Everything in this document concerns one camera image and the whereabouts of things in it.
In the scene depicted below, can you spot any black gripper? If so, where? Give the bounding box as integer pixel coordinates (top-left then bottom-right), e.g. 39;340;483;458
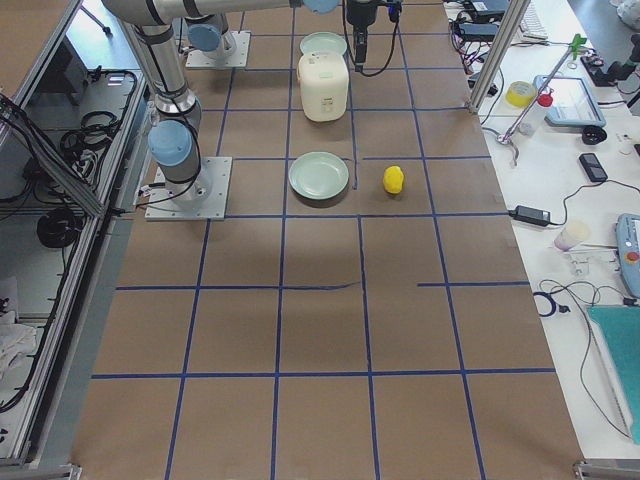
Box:
345;0;402;71

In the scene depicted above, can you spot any white rice cooker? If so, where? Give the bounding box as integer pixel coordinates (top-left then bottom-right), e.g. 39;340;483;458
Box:
297;51;349;122

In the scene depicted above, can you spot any far green plate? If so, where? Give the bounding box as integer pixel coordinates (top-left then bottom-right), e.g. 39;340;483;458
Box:
300;32;347;56

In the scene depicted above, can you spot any green plate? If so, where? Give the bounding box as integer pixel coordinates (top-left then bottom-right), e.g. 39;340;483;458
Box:
288;151;350;201
300;32;347;56

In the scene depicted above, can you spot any near green plate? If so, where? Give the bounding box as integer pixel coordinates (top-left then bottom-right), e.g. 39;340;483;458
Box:
288;151;350;201

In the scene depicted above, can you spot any yellow lemon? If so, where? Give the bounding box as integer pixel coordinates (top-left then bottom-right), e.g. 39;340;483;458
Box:
382;165;405;195

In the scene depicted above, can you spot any yellow tape roll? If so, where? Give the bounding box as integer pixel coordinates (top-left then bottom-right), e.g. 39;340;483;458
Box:
505;81;538;109

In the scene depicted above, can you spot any metal rod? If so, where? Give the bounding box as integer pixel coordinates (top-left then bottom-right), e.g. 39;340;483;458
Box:
496;34;587;145

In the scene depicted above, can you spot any red capped squeeze bottle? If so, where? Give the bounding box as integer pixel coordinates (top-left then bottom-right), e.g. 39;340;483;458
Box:
518;91;553;136

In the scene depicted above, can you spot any blue teach pendant tablet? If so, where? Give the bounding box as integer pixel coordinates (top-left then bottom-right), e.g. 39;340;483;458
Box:
545;76;606;127

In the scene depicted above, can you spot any black power adapter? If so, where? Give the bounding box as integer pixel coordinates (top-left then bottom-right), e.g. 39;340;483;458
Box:
508;205;551;227

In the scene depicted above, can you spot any black phone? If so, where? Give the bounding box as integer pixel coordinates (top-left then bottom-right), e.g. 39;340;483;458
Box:
578;153;608;183

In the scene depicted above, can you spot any white paper cup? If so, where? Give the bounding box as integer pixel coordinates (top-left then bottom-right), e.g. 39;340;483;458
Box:
553;220;591;252

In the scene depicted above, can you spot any teal mat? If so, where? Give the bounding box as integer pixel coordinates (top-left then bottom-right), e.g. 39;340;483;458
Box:
588;306;639;444

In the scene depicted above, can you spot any aluminium frame post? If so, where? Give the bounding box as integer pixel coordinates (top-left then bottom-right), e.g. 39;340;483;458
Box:
467;0;530;113

